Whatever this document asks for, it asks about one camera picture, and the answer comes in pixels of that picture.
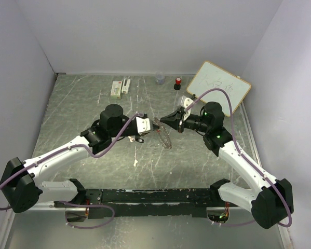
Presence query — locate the small clear cup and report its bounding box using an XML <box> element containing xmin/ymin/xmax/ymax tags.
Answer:
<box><xmin>155</xmin><ymin>72</ymin><xmax>165</xmax><ymax>85</ymax></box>

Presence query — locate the white stapler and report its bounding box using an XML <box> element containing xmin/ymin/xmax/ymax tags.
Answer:
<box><xmin>121</xmin><ymin>78</ymin><xmax>131</xmax><ymax>94</ymax></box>

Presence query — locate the small whiteboard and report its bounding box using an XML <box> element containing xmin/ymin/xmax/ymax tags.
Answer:
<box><xmin>186</xmin><ymin>61</ymin><xmax>251</xmax><ymax>112</ymax></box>

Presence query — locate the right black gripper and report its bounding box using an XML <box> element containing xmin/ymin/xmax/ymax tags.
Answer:
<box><xmin>160</xmin><ymin>108</ymin><xmax>210</xmax><ymax>133</ymax></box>

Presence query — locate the white staple box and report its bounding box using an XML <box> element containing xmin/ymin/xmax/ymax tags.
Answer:
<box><xmin>111</xmin><ymin>81</ymin><xmax>122</xmax><ymax>99</ymax></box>

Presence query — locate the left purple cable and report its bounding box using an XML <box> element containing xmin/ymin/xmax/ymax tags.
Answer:
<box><xmin>0</xmin><ymin>112</ymin><xmax>145</xmax><ymax>229</ymax></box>

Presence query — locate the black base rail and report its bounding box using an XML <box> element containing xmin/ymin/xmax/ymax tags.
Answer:
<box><xmin>53</xmin><ymin>188</ymin><xmax>240</xmax><ymax>220</ymax></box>

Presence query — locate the purple cable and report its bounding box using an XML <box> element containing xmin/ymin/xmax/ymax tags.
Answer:
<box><xmin>186</xmin><ymin>88</ymin><xmax>293</xmax><ymax>228</ymax></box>
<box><xmin>0</xmin><ymin>112</ymin><xmax>145</xmax><ymax>229</ymax></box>

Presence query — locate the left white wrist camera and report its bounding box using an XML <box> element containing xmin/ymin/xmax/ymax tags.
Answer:
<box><xmin>136</xmin><ymin>113</ymin><xmax>153</xmax><ymax>135</ymax></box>

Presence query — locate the red black stamp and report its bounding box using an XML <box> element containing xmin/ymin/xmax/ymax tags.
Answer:
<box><xmin>173</xmin><ymin>77</ymin><xmax>182</xmax><ymax>90</ymax></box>

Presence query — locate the key with black tag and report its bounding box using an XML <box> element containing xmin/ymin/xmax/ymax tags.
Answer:
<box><xmin>128</xmin><ymin>136</ymin><xmax>144</xmax><ymax>143</ymax></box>

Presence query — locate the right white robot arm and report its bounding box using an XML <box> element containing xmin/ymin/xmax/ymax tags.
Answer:
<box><xmin>160</xmin><ymin>102</ymin><xmax>294</xmax><ymax>229</ymax></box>

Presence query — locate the metal disc with keyrings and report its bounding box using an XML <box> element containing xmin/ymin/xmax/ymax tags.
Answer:
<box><xmin>153</xmin><ymin>117</ymin><xmax>172</xmax><ymax>149</ymax></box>

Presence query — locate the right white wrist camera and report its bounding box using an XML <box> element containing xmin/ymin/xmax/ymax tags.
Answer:
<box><xmin>178</xmin><ymin>95</ymin><xmax>194</xmax><ymax>120</ymax></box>

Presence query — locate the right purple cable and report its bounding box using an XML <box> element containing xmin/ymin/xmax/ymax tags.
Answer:
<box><xmin>186</xmin><ymin>88</ymin><xmax>293</xmax><ymax>228</ymax></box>

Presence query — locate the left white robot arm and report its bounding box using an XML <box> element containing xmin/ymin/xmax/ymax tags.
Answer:
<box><xmin>0</xmin><ymin>104</ymin><xmax>159</xmax><ymax>213</ymax></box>

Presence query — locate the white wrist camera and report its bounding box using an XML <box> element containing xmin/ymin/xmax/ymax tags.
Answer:
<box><xmin>178</xmin><ymin>95</ymin><xmax>194</xmax><ymax>120</ymax></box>
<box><xmin>136</xmin><ymin>113</ymin><xmax>153</xmax><ymax>135</ymax></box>

